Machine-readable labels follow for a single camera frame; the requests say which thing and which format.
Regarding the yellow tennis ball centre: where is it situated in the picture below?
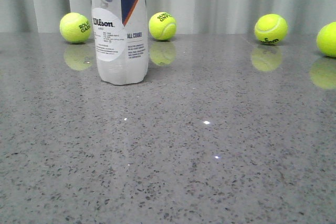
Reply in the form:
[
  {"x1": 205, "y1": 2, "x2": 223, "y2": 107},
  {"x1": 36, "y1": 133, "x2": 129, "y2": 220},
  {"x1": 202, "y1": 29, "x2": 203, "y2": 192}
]
[{"x1": 149, "y1": 12, "x2": 177, "y2": 41}]

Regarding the white Wilson tennis ball can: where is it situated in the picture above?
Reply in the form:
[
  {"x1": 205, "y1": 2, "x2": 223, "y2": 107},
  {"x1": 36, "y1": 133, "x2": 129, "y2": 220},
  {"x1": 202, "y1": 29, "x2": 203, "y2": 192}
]
[{"x1": 91, "y1": 0, "x2": 149, "y2": 86}]

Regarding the yellow tennis ball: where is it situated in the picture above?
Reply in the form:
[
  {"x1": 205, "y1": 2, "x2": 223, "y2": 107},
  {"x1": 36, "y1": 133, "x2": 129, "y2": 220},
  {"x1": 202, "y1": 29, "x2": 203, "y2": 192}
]
[
  {"x1": 254, "y1": 14, "x2": 288, "y2": 45},
  {"x1": 59, "y1": 13, "x2": 91, "y2": 44},
  {"x1": 316, "y1": 22, "x2": 336, "y2": 57},
  {"x1": 149, "y1": 12, "x2": 177, "y2": 41}
]

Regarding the yellow tennis ball far right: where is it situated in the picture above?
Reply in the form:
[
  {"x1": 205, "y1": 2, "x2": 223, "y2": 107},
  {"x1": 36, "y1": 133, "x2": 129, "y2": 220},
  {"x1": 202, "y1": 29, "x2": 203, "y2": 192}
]
[{"x1": 316, "y1": 22, "x2": 336, "y2": 57}]

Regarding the yellow tennis ball far left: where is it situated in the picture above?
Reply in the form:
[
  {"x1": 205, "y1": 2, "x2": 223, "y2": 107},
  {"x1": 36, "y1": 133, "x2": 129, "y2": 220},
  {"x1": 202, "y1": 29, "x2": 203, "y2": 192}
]
[{"x1": 59, "y1": 13, "x2": 91, "y2": 44}]

